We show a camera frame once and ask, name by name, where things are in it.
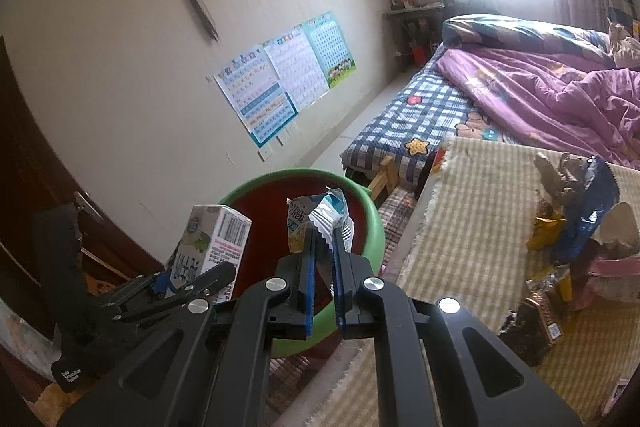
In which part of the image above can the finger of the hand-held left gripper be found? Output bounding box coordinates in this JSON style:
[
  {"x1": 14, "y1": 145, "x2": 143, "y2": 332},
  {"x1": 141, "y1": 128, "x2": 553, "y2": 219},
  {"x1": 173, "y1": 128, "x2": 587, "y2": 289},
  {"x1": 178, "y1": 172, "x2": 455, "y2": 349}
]
[
  {"x1": 165, "y1": 261, "x2": 238, "y2": 308},
  {"x1": 117, "y1": 273, "x2": 171, "y2": 303}
]

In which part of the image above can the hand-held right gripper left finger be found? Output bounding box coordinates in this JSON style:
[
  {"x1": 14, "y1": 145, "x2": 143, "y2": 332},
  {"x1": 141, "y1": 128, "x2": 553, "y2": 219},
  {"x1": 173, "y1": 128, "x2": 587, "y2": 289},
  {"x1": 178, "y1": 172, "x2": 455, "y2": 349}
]
[{"x1": 57, "y1": 227, "x2": 321, "y2": 427}]

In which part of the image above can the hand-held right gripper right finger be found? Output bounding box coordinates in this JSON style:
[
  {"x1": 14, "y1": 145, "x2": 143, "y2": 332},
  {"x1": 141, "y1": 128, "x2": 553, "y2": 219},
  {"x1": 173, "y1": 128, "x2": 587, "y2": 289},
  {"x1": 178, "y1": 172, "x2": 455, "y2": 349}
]
[{"x1": 330, "y1": 229, "x2": 586, "y2": 427}]

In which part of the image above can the white milk carton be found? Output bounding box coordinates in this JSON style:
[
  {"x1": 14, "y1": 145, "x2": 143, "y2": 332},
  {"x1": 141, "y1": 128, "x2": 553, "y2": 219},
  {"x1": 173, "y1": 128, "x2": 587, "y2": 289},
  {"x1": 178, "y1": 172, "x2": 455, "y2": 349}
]
[{"x1": 165, "y1": 204, "x2": 253, "y2": 305}]

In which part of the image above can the green bin with red inside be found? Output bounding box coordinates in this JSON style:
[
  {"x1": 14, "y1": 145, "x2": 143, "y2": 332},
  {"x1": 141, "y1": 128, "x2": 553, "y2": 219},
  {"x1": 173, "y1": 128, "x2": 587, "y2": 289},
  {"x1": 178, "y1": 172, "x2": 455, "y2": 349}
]
[{"x1": 217, "y1": 169, "x2": 387, "y2": 358}]

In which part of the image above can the blue white snack wrapper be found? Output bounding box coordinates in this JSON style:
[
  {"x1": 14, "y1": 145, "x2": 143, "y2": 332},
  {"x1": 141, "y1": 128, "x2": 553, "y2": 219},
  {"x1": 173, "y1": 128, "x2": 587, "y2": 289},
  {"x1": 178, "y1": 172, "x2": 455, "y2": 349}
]
[{"x1": 286, "y1": 188, "x2": 356, "y2": 258}]

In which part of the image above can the yellow black snack packet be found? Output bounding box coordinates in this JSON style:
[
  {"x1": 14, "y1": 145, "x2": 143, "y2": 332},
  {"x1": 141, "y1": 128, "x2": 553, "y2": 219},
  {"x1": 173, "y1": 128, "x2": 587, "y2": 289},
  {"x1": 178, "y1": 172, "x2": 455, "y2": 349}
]
[{"x1": 499, "y1": 264, "x2": 576, "y2": 368}]

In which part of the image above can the pink white packet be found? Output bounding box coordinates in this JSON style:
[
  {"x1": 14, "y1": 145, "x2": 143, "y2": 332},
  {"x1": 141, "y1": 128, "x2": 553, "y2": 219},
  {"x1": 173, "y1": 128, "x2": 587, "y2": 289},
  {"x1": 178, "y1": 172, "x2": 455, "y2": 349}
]
[{"x1": 575, "y1": 252, "x2": 640, "y2": 308}]

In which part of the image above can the plaid stool cushion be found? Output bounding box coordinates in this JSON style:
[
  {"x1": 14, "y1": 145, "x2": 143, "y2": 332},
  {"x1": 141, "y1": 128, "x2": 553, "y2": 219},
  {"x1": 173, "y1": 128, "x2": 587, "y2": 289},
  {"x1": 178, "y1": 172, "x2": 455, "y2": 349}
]
[{"x1": 377, "y1": 187, "x2": 426, "y2": 268}]

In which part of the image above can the light wooden stool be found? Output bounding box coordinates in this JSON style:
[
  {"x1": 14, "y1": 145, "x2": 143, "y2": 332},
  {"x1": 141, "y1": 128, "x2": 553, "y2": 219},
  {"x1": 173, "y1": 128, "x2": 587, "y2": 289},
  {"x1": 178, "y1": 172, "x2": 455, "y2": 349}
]
[{"x1": 367, "y1": 154, "x2": 401, "y2": 200}]

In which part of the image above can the beige checked tablecloth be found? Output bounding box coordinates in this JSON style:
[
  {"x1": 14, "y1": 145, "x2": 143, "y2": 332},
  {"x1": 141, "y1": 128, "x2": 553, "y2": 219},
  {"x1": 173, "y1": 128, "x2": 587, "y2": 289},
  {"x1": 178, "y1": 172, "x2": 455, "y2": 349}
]
[{"x1": 265, "y1": 137, "x2": 640, "y2": 427}]

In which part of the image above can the dark brown door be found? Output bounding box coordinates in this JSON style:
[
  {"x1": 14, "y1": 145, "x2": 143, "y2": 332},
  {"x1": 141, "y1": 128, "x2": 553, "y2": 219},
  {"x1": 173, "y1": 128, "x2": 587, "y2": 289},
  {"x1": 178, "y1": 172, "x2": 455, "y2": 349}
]
[{"x1": 0, "y1": 34, "x2": 166, "y2": 308}]

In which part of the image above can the shiny snack wrapper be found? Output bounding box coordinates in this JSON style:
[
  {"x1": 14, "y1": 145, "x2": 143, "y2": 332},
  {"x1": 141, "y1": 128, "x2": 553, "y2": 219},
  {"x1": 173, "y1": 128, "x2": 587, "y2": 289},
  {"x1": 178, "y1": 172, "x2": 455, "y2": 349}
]
[{"x1": 431, "y1": 146, "x2": 451, "y2": 175}]

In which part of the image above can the bed with checked sheet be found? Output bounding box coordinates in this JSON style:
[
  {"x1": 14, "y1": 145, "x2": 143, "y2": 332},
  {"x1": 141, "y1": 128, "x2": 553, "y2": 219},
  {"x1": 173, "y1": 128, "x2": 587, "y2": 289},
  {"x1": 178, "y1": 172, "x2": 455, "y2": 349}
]
[{"x1": 342, "y1": 44, "x2": 640, "y2": 192}]

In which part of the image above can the small yellow wrapper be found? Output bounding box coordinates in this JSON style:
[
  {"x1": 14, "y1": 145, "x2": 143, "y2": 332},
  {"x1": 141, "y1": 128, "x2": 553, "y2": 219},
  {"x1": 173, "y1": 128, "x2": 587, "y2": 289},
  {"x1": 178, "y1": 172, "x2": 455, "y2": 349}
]
[{"x1": 526, "y1": 199, "x2": 568, "y2": 250}]

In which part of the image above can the crumpled brown paper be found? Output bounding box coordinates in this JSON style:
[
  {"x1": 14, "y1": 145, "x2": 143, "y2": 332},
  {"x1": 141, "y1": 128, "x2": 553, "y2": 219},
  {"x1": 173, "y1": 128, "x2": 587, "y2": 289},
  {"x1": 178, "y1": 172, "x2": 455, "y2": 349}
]
[{"x1": 532, "y1": 152, "x2": 601, "y2": 208}]

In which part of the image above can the purple quilt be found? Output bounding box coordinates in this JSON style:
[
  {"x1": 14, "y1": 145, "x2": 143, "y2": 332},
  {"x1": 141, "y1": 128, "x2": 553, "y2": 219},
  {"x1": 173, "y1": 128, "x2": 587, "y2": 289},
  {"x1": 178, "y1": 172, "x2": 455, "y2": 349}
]
[{"x1": 435, "y1": 47, "x2": 640, "y2": 170}]

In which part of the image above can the white crumpled wrapper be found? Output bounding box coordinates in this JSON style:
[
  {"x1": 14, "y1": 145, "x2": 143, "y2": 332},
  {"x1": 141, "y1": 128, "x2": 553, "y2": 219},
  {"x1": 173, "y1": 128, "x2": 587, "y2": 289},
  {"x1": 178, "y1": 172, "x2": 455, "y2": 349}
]
[{"x1": 592, "y1": 202, "x2": 640, "y2": 258}]

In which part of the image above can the dark desk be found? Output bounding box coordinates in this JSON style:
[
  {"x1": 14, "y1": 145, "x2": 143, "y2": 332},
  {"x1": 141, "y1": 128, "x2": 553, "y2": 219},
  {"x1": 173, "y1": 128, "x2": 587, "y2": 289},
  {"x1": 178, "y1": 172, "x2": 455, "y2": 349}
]
[{"x1": 382, "y1": 2, "x2": 446, "y2": 72}]

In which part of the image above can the blue patterned quilt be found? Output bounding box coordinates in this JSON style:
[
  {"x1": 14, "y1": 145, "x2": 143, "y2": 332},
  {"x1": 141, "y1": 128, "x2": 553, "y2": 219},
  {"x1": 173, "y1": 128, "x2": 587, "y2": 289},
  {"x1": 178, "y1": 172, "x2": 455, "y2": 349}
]
[{"x1": 442, "y1": 14, "x2": 616, "y2": 68}]

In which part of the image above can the white plastic bag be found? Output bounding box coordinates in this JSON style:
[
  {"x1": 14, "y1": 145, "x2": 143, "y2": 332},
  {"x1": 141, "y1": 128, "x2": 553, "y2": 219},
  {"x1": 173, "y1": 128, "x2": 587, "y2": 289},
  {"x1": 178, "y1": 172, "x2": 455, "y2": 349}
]
[{"x1": 607, "y1": 21, "x2": 640, "y2": 68}]

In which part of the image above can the metal door handle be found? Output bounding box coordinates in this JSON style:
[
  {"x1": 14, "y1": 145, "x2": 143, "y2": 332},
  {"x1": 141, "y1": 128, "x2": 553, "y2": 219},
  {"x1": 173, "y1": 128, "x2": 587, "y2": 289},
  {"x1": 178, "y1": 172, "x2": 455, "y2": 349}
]
[{"x1": 74, "y1": 192, "x2": 106, "y2": 223}]

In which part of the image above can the blue wall poster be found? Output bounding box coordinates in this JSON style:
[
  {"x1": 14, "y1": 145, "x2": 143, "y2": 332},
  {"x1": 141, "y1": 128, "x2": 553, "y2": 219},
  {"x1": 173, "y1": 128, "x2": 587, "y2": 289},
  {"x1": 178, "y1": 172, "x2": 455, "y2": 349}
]
[{"x1": 212, "y1": 44, "x2": 299, "y2": 148}]

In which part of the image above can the white wall poster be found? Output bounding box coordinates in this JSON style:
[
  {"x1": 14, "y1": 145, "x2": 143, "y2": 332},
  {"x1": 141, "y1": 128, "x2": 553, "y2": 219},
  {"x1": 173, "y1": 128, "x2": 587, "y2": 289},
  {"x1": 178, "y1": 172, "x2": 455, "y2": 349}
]
[{"x1": 262, "y1": 24, "x2": 331, "y2": 112}]

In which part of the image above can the green wall poster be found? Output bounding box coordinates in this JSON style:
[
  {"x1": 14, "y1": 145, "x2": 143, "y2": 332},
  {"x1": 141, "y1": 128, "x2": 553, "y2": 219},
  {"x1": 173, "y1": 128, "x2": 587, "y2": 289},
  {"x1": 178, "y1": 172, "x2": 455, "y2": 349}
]
[{"x1": 302, "y1": 11, "x2": 358, "y2": 90}]

